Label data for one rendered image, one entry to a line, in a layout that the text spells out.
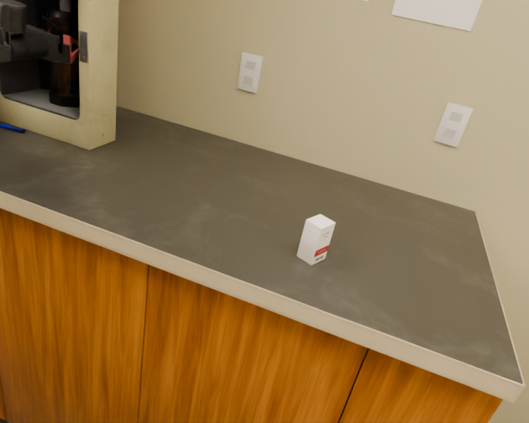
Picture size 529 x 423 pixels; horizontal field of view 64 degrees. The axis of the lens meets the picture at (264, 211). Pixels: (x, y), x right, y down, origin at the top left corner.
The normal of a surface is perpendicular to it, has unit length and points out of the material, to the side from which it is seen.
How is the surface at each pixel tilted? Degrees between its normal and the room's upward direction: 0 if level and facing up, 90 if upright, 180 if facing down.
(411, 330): 0
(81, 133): 90
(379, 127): 90
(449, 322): 0
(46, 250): 90
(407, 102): 90
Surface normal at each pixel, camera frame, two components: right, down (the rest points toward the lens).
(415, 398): -0.32, 0.39
